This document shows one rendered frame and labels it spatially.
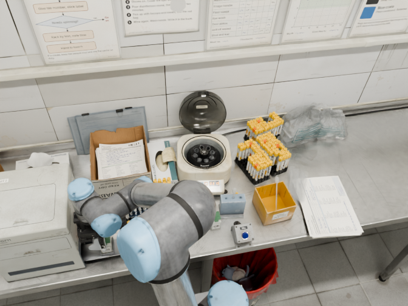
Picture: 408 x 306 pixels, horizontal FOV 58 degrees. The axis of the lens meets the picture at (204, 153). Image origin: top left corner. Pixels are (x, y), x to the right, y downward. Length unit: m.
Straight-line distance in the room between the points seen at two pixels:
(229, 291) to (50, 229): 0.58
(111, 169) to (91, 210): 0.57
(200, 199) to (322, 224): 0.94
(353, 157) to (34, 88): 1.48
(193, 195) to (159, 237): 0.11
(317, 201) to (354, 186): 0.22
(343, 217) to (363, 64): 0.77
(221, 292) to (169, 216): 0.42
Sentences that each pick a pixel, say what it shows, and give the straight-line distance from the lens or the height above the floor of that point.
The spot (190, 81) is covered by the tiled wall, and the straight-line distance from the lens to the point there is 1.67.
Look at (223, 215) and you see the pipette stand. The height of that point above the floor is 0.88.
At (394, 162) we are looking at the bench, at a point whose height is 0.88.
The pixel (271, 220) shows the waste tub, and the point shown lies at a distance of 1.56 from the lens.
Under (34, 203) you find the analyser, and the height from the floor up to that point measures 1.18.
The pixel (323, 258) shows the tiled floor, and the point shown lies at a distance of 2.60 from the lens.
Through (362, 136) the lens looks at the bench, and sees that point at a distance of 2.07.
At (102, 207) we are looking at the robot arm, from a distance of 1.11.
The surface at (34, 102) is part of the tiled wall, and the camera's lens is 1.71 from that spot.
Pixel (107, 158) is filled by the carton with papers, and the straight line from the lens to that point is 1.71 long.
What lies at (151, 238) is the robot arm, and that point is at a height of 1.58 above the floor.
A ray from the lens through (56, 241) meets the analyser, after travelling 1.32.
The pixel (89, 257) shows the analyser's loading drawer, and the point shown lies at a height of 0.92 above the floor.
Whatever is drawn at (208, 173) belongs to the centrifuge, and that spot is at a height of 0.98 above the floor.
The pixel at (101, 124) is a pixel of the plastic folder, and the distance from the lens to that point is 1.75.
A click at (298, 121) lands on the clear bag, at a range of 1.84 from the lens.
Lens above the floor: 2.20
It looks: 48 degrees down
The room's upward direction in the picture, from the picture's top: 3 degrees clockwise
